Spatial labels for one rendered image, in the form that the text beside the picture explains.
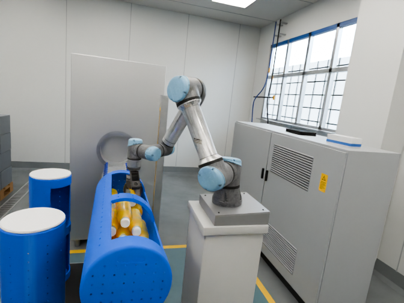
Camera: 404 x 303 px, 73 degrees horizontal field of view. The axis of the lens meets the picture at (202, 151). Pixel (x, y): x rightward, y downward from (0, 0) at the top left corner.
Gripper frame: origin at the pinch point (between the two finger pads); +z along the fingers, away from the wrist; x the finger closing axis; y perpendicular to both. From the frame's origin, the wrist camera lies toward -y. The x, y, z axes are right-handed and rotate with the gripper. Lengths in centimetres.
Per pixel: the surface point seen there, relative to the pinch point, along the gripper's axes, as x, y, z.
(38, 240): 42.1, -15.8, 10.9
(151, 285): -2, -68, 1
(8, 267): 55, -15, 24
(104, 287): 13, -68, -1
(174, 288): -47, 65, 111
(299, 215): -150, 43, 34
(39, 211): 46.3, 5.9, 6.3
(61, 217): 35.0, -3.1, 6.2
